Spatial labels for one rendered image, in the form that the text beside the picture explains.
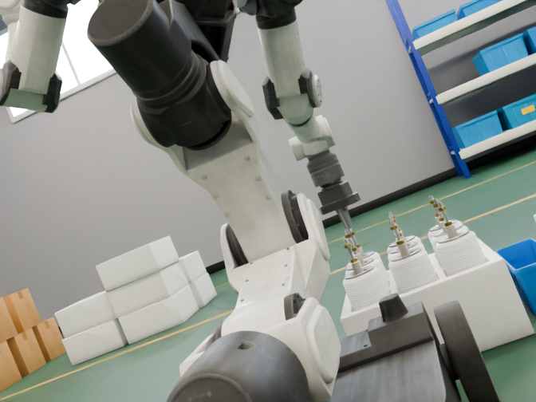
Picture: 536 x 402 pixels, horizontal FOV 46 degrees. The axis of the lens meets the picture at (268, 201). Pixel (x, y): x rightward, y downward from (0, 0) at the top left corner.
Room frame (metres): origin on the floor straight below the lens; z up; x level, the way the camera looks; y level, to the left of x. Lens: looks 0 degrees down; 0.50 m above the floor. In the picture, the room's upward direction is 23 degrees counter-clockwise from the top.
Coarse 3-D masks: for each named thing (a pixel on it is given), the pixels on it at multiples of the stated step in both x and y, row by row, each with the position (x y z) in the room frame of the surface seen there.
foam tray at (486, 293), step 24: (480, 240) 1.70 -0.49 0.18; (432, 264) 1.64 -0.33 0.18; (504, 264) 1.39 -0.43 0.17; (432, 288) 1.42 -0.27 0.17; (456, 288) 1.41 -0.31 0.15; (480, 288) 1.40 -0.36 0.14; (504, 288) 1.39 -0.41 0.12; (360, 312) 1.45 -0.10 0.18; (432, 312) 1.42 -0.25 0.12; (480, 312) 1.41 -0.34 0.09; (504, 312) 1.40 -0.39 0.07; (480, 336) 1.41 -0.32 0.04; (504, 336) 1.40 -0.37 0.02
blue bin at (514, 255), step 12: (528, 240) 1.76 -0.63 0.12; (504, 252) 1.78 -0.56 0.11; (516, 252) 1.77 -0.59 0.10; (528, 252) 1.76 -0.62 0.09; (516, 264) 1.77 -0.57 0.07; (528, 264) 1.76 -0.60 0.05; (516, 276) 1.52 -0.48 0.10; (528, 276) 1.49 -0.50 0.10; (516, 288) 1.65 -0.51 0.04; (528, 288) 1.50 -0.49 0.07; (528, 300) 1.51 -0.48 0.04
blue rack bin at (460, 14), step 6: (474, 0) 5.51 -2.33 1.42; (480, 0) 5.51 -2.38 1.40; (486, 0) 5.50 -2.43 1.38; (492, 0) 5.49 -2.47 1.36; (498, 0) 5.49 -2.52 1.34; (462, 6) 5.54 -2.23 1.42; (468, 6) 5.53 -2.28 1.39; (474, 6) 5.53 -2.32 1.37; (480, 6) 5.52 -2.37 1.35; (486, 6) 5.51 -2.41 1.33; (462, 12) 5.60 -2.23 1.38; (468, 12) 5.54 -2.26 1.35; (474, 12) 5.54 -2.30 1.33; (462, 18) 5.75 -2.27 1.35
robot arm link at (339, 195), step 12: (324, 168) 1.71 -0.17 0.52; (336, 168) 1.72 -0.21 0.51; (324, 180) 1.72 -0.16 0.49; (336, 180) 1.73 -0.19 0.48; (324, 192) 1.74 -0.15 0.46; (336, 192) 1.73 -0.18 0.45; (348, 192) 1.73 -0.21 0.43; (324, 204) 1.75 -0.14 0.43; (336, 204) 1.73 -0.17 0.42; (348, 204) 1.71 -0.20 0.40
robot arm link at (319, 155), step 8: (296, 136) 1.75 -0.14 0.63; (296, 144) 1.73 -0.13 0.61; (304, 144) 1.73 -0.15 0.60; (312, 144) 1.73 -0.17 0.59; (320, 144) 1.72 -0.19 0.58; (328, 144) 1.75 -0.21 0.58; (296, 152) 1.73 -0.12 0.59; (304, 152) 1.73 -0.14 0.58; (312, 152) 1.73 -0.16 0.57; (320, 152) 1.73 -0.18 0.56; (328, 152) 1.73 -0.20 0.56; (312, 160) 1.73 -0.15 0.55; (320, 160) 1.71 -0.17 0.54; (328, 160) 1.71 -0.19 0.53; (336, 160) 1.73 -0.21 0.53; (312, 168) 1.73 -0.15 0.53; (320, 168) 1.72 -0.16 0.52
